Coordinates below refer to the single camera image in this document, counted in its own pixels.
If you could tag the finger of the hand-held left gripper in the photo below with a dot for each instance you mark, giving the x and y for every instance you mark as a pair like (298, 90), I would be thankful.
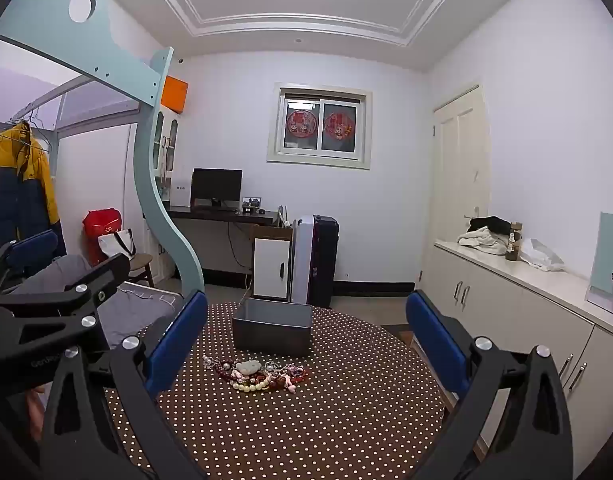
(99, 280)
(36, 248)

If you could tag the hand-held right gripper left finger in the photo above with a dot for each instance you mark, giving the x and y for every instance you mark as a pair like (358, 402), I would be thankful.
(179, 340)

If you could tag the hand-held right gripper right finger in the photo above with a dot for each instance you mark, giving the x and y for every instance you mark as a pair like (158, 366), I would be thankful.
(434, 340)

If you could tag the pile of bead jewelry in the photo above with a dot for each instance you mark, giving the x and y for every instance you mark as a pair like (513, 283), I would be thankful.
(256, 372)

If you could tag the grey metal bin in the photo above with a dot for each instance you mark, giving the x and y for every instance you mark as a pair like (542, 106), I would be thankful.
(271, 332)

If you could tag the person's left hand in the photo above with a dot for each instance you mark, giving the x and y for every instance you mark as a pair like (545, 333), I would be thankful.
(37, 410)

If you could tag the white tote bag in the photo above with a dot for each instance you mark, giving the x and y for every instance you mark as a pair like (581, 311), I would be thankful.
(114, 245)

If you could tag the grey bedding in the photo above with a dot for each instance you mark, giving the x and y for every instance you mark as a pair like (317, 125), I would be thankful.
(126, 310)

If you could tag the red bag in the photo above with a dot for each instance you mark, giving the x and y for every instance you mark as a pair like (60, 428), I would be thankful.
(100, 230)

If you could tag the yellow and navy jacket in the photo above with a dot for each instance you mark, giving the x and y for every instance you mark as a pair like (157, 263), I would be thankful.
(16, 185)

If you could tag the cream sideboard cabinet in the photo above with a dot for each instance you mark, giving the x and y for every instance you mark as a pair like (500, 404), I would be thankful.
(511, 320)

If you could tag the white cloth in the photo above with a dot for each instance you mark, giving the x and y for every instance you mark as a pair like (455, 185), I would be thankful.
(484, 241)

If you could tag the small white cabinet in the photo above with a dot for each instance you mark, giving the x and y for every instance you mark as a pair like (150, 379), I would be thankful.
(270, 265)

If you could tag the white carton box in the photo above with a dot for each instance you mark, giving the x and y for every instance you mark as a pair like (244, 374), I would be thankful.
(180, 194)

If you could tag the brown bottle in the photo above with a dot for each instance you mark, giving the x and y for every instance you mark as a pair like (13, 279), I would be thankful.
(513, 245)

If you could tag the metal clothes hanger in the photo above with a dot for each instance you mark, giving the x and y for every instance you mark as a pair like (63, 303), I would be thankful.
(25, 125)

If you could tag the dark desk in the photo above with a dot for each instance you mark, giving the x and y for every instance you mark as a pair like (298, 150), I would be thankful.
(211, 216)

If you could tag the clear plastic bag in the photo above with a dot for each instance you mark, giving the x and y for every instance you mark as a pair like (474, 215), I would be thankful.
(538, 256)

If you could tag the white and purple suitcase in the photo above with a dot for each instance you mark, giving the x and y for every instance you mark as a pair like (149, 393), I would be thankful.
(321, 260)

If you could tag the brown polka dot tablecloth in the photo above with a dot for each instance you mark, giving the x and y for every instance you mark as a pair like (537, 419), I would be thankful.
(311, 425)

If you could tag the white glass door cabinet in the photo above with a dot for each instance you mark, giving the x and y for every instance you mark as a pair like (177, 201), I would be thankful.
(166, 145)

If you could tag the black computer monitor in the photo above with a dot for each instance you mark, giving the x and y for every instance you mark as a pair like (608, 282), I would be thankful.
(216, 185)

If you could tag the cream door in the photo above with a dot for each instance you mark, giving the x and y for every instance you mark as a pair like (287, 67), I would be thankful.
(459, 185)

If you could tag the light blue board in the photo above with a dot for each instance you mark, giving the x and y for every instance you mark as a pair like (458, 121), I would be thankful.
(606, 250)

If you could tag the orange box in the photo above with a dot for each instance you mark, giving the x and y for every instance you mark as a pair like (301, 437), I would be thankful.
(175, 94)

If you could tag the white framed window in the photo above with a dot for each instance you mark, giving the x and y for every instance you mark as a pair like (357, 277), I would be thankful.
(320, 160)

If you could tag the red round window decoration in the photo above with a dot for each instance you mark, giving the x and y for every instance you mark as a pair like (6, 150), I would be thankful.
(339, 126)
(301, 123)

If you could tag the teal bunk bed frame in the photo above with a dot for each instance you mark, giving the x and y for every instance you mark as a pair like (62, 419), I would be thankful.
(156, 185)

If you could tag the small desk frame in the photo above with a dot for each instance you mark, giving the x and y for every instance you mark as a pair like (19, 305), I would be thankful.
(252, 205)

